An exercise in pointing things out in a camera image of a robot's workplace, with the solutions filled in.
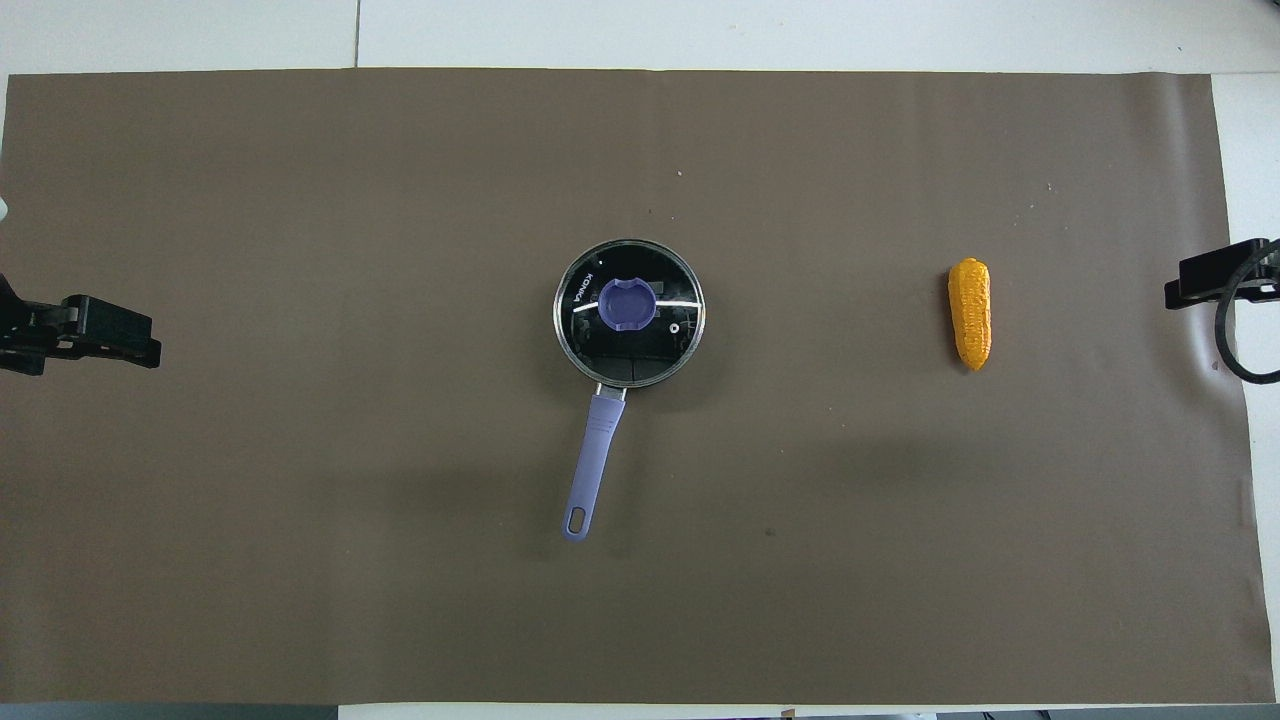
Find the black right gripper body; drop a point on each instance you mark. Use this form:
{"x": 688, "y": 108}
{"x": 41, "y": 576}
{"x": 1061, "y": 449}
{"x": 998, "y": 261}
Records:
{"x": 1273, "y": 265}

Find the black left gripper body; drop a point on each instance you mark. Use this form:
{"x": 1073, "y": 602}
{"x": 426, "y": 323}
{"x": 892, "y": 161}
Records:
{"x": 25, "y": 335}

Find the glass lid with purple knob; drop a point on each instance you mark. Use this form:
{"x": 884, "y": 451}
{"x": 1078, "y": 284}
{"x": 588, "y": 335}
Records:
{"x": 627, "y": 304}

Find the brown table mat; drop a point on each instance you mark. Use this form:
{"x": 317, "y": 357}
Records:
{"x": 400, "y": 560}

